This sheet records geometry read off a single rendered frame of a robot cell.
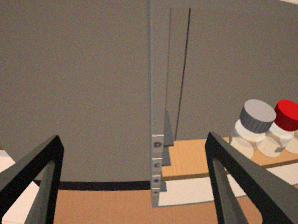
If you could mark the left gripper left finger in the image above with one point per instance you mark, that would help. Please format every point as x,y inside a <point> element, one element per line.
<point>16,178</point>

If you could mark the light brown wooden board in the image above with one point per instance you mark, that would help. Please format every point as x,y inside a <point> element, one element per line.
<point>188,160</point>

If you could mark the white bottle with green cap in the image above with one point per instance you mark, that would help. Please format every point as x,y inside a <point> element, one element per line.
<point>292,146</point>

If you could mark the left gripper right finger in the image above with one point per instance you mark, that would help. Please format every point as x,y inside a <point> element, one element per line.
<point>276,199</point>

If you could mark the white bottle with red cap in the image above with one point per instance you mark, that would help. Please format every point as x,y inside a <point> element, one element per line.
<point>282,130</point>

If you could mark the pale grey bottle with grey ribbed cap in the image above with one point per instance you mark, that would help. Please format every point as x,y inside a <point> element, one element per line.
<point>248,133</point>

